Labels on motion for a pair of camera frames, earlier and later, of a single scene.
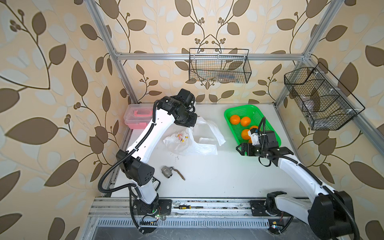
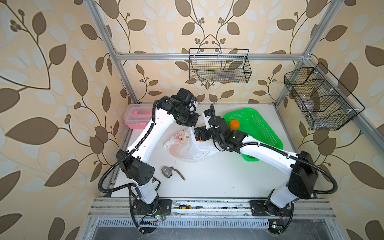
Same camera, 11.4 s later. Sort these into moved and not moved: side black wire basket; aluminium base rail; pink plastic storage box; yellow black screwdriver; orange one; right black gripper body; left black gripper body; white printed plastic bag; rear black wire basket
Moved: orange one; right black gripper body; white printed plastic bag
Not moved: aluminium base rail; yellow black screwdriver; left black gripper body; side black wire basket; rear black wire basket; pink plastic storage box
